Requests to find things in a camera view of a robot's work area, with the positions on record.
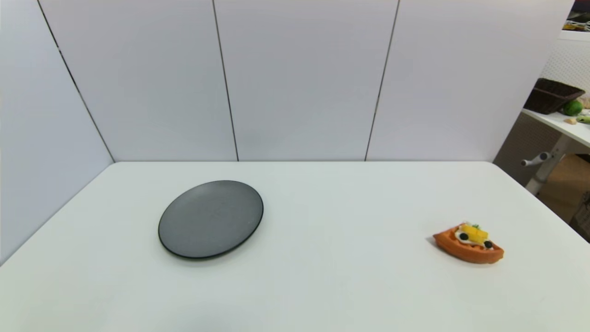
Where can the orange triangle bread with toppings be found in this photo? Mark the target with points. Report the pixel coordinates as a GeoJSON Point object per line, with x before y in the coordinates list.
{"type": "Point", "coordinates": [465, 252]}

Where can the dark grey round plate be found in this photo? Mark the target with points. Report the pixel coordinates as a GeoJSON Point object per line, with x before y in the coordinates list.
{"type": "Point", "coordinates": [210, 219]}

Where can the dark brown wicker basket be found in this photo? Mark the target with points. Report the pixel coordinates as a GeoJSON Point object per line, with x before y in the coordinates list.
{"type": "Point", "coordinates": [548, 96]}

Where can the white side table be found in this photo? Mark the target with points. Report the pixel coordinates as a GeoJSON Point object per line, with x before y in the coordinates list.
{"type": "Point", "coordinates": [560, 123]}

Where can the brown cardboard box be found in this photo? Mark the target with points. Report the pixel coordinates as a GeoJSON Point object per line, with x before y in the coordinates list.
{"type": "Point", "coordinates": [569, 182]}

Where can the small beige food piece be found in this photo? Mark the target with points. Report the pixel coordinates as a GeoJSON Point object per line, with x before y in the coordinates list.
{"type": "Point", "coordinates": [570, 121]}

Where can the green round fruit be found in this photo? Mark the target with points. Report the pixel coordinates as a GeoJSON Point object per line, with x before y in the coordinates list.
{"type": "Point", "coordinates": [573, 108]}

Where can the yellow-green food piece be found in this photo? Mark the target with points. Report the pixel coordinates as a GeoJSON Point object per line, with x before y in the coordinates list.
{"type": "Point", "coordinates": [584, 118]}

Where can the dark grey equipment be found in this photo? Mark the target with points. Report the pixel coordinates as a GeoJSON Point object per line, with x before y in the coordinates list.
{"type": "Point", "coordinates": [583, 219]}

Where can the white pegboard panel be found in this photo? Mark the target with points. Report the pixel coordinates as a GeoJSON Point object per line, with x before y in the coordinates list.
{"type": "Point", "coordinates": [569, 57]}

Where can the dark yellow clutter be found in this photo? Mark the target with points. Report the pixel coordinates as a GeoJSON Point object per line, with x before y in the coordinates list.
{"type": "Point", "coordinates": [578, 23]}

